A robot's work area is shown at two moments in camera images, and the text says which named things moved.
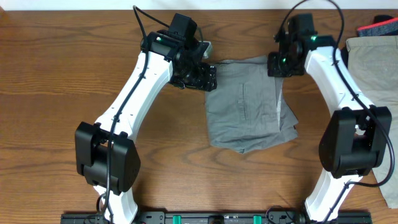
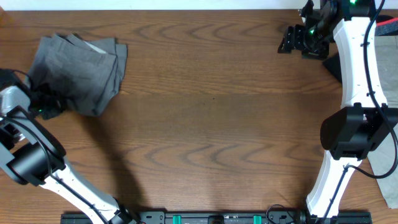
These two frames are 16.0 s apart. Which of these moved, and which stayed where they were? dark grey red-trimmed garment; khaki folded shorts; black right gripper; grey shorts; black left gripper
Moved: grey shorts; black right gripper; black left gripper
Stayed: khaki folded shorts; dark grey red-trimmed garment
